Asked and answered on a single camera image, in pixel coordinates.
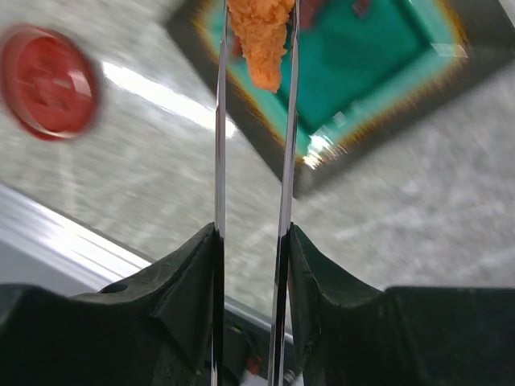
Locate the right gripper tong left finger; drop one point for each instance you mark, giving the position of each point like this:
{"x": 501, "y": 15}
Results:
{"x": 158, "y": 326}

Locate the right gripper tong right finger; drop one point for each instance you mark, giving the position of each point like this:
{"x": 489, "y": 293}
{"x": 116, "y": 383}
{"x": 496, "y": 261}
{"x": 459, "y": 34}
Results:
{"x": 422, "y": 292}

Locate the orange fried chicken piece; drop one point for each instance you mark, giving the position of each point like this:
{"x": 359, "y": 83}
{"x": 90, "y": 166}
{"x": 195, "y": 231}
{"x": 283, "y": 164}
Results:
{"x": 261, "y": 29}

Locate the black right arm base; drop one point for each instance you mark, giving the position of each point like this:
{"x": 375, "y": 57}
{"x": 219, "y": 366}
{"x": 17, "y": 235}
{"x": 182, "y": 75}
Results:
{"x": 246, "y": 353}

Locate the teal square ceramic plate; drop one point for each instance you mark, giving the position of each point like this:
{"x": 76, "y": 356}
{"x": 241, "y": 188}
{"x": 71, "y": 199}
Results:
{"x": 362, "y": 79}

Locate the red round lid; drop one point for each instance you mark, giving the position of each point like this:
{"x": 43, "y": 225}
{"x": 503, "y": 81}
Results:
{"x": 48, "y": 85}

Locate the aluminium frame rail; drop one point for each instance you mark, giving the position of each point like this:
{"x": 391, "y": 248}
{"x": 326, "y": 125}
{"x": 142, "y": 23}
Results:
{"x": 44, "y": 247}

